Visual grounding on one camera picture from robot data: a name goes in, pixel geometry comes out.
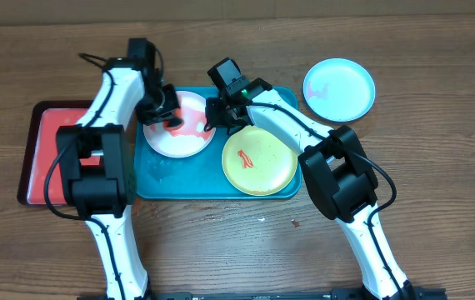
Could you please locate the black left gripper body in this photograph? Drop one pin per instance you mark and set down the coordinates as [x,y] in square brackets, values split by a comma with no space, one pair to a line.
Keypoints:
[157,106]

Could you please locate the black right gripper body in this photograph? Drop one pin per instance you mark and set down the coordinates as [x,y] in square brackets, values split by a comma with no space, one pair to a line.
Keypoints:
[221,116]

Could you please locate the white plate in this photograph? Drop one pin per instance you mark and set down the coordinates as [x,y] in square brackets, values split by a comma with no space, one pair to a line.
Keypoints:
[187,139]

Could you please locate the yellow green plate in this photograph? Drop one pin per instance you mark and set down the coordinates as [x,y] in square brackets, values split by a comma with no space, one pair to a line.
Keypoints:
[257,163]

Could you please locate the light blue plate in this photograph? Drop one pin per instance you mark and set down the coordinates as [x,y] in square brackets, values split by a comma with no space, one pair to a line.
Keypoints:
[339,90]

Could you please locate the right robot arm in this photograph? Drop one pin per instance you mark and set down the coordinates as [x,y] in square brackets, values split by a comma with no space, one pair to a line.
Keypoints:
[341,181]

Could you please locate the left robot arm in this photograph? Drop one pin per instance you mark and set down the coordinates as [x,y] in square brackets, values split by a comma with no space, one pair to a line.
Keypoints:
[95,162]

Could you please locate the teal plastic tray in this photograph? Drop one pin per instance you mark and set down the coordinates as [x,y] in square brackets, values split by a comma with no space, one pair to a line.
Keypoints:
[198,177]

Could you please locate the dark red sponge tray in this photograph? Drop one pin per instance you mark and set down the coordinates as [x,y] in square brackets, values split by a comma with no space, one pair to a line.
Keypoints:
[41,149]

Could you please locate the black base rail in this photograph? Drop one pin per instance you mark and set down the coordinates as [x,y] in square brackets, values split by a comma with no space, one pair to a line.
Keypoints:
[420,293]

